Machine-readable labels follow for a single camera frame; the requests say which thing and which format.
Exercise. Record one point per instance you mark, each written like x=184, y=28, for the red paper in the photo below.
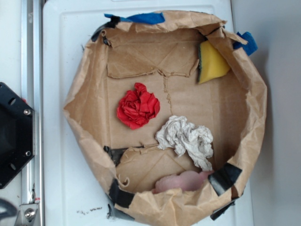
x=138, y=107

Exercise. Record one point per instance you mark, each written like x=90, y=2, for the crumpled white paper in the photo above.
x=186, y=137

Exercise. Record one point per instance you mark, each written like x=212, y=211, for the brown paper bag tray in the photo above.
x=165, y=58

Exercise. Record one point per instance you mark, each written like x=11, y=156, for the pink foam piece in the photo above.
x=187, y=181

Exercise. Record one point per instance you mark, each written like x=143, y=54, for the yellow green sponge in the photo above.
x=211, y=63

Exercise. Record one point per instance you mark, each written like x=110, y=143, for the black tape patch bottom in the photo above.
x=120, y=197

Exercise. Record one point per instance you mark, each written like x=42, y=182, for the black tape patch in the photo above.
x=224, y=178
x=120, y=197

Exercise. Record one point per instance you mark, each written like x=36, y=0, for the blue tape strip top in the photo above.
x=145, y=18

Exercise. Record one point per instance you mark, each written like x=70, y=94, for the blue tape strip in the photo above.
x=145, y=18
x=250, y=47

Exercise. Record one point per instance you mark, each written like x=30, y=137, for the black tape patch right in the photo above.
x=224, y=178

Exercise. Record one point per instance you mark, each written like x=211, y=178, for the white plastic board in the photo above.
x=72, y=195

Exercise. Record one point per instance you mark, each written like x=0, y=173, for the blue tape strip right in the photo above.
x=250, y=47

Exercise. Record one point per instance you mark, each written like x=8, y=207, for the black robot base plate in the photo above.
x=16, y=134

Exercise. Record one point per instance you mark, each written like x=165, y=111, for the aluminium frame rail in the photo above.
x=32, y=91

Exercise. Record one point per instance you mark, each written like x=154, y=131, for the metal corner bracket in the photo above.
x=26, y=214

